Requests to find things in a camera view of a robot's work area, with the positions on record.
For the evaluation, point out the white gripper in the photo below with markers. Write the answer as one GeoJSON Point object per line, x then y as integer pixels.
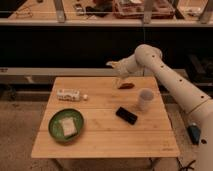
{"type": "Point", "coordinates": [125, 67]}

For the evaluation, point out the red pepper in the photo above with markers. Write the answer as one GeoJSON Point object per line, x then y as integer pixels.
{"type": "Point", "coordinates": [126, 86]}

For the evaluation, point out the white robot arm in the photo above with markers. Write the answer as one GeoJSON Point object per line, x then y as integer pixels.
{"type": "Point", "coordinates": [197, 104]}

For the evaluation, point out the black smartphone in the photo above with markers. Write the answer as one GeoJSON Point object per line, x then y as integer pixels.
{"type": "Point", "coordinates": [126, 115]}

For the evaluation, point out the wooden folding table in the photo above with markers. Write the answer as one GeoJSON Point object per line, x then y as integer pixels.
{"type": "Point", "coordinates": [104, 134]}

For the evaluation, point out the metal shelf rack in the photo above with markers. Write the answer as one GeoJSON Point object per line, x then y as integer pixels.
{"type": "Point", "coordinates": [196, 13]}

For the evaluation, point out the red basket on shelf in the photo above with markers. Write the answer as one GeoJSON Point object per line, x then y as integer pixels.
{"type": "Point", "coordinates": [161, 9]}

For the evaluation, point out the white sponge block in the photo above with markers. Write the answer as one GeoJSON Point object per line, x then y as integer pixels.
{"type": "Point", "coordinates": [68, 126]}

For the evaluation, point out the green plate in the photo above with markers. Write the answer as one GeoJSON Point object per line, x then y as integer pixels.
{"type": "Point", "coordinates": [55, 128]}

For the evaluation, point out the blue box on floor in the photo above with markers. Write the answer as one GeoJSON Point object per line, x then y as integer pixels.
{"type": "Point", "coordinates": [194, 134]}

